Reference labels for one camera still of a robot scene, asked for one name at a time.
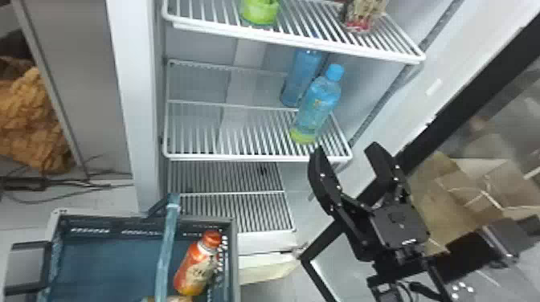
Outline black cable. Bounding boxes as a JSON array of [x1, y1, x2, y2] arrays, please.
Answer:
[[0, 155, 134, 205]]

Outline white fridge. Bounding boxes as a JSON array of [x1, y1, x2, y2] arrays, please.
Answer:
[[105, 0, 460, 259]]

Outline fridge door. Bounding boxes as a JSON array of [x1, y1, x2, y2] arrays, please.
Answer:
[[297, 0, 540, 302]]

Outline orange bottle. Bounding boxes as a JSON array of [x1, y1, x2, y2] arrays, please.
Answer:
[[172, 229, 223, 297]]

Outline blue basket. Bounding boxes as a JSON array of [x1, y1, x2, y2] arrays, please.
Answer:
[[37, 193, 242, 302]]

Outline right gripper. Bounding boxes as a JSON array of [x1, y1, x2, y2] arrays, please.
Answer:
[[307, 141, 431, 263]]

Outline blue bottle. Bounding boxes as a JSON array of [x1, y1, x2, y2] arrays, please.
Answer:
[[278, 47, 329, 108], [289, 63, 346, 145]]

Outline brown cloth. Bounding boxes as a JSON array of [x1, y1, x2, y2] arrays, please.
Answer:
[[0, 55, 76, 175]]

